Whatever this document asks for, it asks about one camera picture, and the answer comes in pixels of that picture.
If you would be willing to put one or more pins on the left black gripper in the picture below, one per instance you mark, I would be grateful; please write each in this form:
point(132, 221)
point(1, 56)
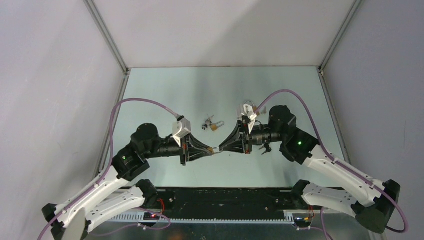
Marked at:
point(195, 150)

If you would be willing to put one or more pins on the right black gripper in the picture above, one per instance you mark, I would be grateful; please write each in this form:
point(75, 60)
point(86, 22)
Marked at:
point(239, 146)

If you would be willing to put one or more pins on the small brass padlock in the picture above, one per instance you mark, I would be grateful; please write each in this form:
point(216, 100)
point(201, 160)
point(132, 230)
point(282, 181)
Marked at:
point(215, 126)
point(214, 150)

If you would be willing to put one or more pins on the black keys bunch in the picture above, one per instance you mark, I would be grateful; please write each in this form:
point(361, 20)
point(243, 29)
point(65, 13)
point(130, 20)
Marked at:
point(266, 148)

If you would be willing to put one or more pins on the large brass padlock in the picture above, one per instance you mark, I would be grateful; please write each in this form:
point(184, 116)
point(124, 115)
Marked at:
point(259, 112)

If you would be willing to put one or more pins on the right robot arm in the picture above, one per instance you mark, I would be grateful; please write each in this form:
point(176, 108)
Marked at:
point(370, 201)

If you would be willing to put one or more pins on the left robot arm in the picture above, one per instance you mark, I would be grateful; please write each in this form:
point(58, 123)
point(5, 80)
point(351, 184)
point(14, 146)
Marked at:
point(93, 205)

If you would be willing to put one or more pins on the left circuit board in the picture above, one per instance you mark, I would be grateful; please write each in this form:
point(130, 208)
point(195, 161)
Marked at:
point(148, 216)

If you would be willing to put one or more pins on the circuit board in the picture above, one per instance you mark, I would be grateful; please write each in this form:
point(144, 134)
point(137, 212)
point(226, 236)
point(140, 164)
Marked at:
point(302, 220)
point(148, 216)

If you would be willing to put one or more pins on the right circuit board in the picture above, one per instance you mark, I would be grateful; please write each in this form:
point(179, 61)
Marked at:
point(302, 220)

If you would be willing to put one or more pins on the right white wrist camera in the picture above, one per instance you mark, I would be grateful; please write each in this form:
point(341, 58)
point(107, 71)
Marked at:
point(247, 115)

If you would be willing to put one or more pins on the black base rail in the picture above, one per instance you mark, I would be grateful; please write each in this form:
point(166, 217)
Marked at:
point(226, 204)

